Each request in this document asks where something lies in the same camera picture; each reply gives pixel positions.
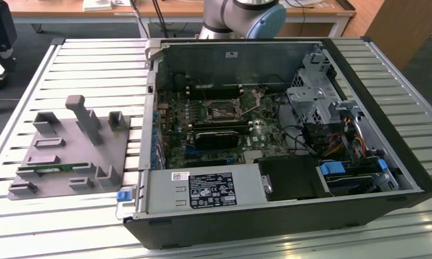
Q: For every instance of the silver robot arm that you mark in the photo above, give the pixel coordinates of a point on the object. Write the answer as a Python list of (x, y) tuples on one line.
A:
[(223, 16)]

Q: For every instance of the CPU socket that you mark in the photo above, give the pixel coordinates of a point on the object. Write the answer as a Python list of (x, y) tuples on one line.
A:
[(223, 112)]

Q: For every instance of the black RAM slot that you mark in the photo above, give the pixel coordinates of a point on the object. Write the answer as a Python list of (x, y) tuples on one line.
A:
[(222, 129), (219, 125)]

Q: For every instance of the small white box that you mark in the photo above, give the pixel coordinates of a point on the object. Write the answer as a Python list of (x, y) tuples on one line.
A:
[(122, 2)]

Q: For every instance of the grey parts rack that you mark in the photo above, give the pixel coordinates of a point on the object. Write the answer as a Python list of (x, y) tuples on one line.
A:
[(75, 156)]

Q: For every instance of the green RAM stick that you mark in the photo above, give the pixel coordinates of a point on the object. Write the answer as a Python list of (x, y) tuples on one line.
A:
[(72, 165)]

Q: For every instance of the blue case latch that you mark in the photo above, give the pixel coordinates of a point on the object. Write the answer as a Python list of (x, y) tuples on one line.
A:
[(126, 196)]

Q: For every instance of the black expansion card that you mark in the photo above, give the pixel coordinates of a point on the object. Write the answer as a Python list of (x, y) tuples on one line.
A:
[(216, 140)]

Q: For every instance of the silver power supply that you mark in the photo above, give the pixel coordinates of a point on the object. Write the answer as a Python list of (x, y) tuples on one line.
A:
[(158, 189)]

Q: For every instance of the thin metal locking lever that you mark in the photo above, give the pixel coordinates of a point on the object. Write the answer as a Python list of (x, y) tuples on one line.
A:
[(252, 108)]

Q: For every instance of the green motherboard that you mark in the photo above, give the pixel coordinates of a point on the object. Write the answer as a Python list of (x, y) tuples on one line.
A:
[(266, 135)]

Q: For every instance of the small silver heat sink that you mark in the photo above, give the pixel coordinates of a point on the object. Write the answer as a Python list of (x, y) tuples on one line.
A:
[(252, 156)]

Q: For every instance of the white papers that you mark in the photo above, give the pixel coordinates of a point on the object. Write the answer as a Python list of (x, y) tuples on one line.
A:
[(310, 2)]

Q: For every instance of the silver metal drive cage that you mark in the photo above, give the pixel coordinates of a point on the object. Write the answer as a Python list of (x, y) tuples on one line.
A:
[(310, 108)]

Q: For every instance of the black open PC case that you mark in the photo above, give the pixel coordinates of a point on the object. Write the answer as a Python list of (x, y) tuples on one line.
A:
[(238, 229)]

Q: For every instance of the blue disk carrier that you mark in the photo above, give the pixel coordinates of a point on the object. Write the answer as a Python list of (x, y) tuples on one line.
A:
[(332, 168)]

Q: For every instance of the brown wooden cabinet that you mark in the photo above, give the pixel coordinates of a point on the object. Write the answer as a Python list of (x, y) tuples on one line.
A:
[(410, 27)]

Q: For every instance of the small blue bay clip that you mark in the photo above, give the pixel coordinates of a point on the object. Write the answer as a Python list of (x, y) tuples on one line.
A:
[(382, 166)]

